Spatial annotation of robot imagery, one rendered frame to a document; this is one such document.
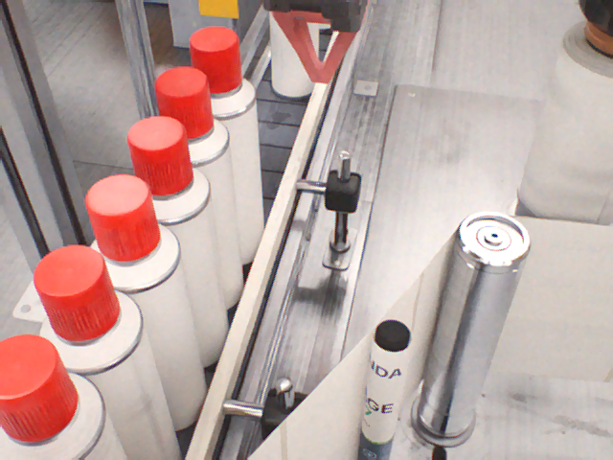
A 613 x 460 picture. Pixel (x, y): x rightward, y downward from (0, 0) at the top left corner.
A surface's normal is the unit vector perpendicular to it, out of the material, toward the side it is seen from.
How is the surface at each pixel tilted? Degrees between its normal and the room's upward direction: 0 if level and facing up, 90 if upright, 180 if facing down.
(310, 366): 0
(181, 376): 90
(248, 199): 90
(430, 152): 0
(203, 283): 90
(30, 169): 90
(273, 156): 0
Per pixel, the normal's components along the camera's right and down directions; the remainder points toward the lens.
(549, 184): -0.78, 0.43
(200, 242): 0.70, 0.51
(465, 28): 0.00, -0.70
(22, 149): -0.20, 0.70
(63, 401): 0.97, 0.19
